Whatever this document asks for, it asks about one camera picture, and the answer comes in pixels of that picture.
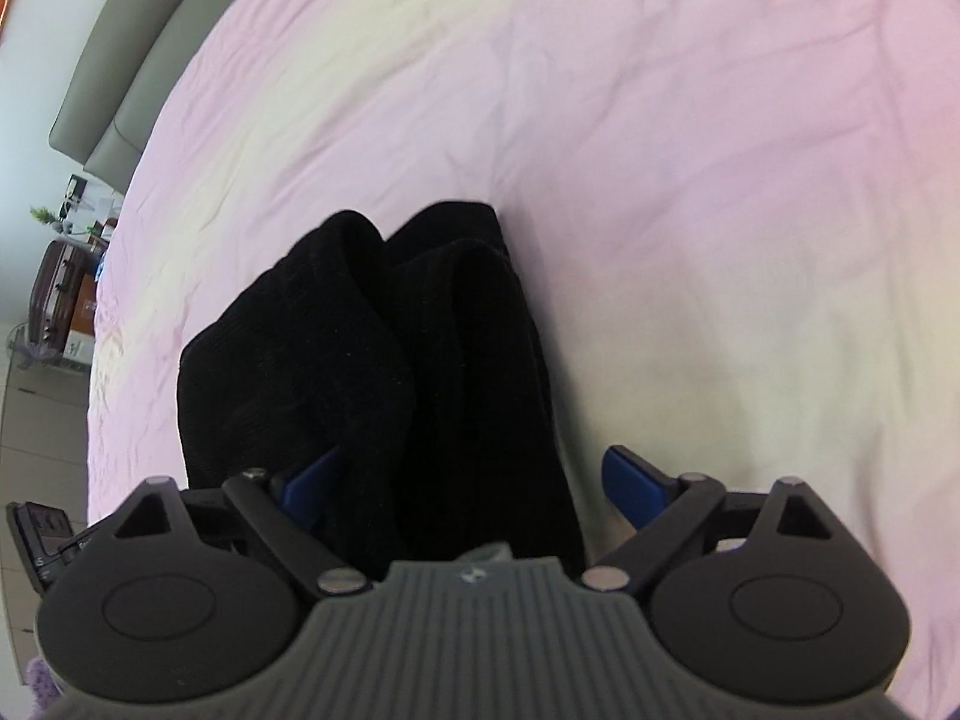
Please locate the purple fluffy blanket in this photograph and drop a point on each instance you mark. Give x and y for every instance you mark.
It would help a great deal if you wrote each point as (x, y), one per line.
(44, 689)

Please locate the grey upholstered headboard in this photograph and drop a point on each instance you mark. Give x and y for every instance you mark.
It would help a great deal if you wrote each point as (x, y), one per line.
(133, 58)

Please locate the wooden bedside table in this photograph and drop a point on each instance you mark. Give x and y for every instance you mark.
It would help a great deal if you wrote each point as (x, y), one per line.
(79, 347)

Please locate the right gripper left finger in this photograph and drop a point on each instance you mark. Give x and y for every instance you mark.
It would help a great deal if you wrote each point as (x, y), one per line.
(184, 593)

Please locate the brown suitcase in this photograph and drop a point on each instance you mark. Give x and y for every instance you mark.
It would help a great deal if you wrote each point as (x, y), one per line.
(54, 294)

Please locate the black pants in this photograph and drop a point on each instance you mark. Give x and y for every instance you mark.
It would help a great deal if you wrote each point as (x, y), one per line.
(408, 370)

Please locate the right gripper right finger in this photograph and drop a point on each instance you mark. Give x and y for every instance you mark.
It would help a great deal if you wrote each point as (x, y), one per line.
(766, 596)

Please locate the pink floral duvet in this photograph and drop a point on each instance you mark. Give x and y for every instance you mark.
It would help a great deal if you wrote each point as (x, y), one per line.
(736, 222)

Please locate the small green plant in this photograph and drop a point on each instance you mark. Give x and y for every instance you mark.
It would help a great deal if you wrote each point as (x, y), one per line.
(44, 216)

